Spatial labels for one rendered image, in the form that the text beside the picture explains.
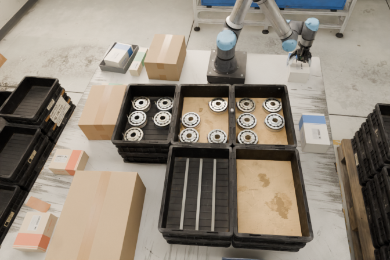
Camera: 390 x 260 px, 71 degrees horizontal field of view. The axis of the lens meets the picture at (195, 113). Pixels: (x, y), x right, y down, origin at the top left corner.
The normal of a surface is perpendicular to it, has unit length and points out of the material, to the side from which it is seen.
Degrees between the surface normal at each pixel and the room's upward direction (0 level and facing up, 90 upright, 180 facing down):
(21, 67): 0
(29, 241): 0
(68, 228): 0
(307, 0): 90
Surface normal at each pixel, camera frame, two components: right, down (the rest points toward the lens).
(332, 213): -0.07, -0.61
